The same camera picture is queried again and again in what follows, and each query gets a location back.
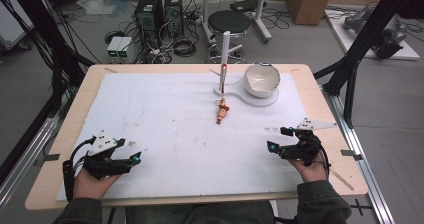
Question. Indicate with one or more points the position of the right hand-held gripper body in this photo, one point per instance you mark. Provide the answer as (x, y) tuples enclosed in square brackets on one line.
[(303, 150)]

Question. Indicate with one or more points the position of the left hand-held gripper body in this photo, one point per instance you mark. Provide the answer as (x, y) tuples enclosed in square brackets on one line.
[(103, 165)]

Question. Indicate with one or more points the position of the white stand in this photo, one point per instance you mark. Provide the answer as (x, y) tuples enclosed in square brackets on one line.
[(248, 95)]

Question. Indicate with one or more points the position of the person's right hand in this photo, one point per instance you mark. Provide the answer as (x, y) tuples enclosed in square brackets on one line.
[(311, 172)]

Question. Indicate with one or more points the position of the person's left hand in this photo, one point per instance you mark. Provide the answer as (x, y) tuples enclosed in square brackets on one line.
[(88, 185)]

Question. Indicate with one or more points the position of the white foam board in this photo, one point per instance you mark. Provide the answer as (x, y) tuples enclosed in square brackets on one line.
[(173, 134)]

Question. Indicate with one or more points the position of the white eggshell bowl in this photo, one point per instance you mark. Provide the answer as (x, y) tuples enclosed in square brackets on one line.
[(261, 80)]

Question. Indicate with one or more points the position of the person's torso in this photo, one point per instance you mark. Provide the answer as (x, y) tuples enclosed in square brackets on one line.
[(200, 214)]

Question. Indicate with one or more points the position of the white power supply box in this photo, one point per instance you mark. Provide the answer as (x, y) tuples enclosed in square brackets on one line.
[(114, 47), (124, 47)]

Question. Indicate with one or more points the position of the white table legs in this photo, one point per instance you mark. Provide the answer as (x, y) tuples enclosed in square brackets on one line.
[(260, 14)]

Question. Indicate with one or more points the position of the black round stool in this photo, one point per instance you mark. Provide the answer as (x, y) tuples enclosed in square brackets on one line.
[(229, 22)]

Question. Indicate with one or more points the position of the brown cardboard box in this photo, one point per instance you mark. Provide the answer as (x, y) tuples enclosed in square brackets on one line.
[(310, 4)]

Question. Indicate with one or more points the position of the black computer tower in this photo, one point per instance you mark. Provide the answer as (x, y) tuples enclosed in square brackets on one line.
[(174, 12), (149, 15)]

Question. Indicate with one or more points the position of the white platform with grey device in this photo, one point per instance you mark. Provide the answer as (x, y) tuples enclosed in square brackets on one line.
[(376, 27)]

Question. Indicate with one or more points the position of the clear plastic sheet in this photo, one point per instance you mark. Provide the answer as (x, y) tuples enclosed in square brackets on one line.
[(103, 5)]

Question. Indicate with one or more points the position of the aluminium rail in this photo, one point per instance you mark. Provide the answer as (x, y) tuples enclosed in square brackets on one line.
[(360, 144), (30, 154)]

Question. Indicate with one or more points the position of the black metal frame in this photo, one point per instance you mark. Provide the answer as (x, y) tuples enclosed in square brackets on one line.
[(40, 34), (363, 37)]

